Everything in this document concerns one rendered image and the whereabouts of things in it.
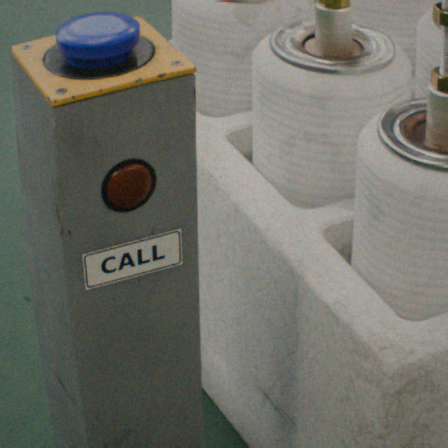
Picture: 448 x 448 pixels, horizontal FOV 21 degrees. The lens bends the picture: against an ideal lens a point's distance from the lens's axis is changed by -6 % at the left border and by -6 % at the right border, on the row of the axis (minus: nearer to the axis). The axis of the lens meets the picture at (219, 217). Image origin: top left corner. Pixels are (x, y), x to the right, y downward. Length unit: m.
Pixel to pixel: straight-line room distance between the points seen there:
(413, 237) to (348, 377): 0.08
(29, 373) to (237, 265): 0.21
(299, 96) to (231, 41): 0.11
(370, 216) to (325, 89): 0.09
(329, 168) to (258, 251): 0.06
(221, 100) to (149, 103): 0.26
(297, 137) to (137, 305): 0.16
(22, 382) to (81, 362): 0.26
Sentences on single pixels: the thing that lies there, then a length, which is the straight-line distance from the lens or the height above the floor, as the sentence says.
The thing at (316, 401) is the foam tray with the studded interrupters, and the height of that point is 0.11.
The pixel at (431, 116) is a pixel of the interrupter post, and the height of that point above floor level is 0.27.
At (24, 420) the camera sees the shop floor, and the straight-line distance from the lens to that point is 0.85.
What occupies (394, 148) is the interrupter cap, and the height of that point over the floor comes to 0.25.
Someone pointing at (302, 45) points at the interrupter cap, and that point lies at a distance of 0.74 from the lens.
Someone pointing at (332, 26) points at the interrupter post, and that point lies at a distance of 0.72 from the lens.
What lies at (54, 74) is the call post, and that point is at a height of 0.31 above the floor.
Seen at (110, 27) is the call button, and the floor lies 0.33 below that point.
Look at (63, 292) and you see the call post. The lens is 0.60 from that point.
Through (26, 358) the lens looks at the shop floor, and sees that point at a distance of 0.90.
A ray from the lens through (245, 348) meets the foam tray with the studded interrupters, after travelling 0.77.
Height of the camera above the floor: 0.56
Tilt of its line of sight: 33 degrees down
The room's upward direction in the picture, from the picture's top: 1 degrees counter-clockwise
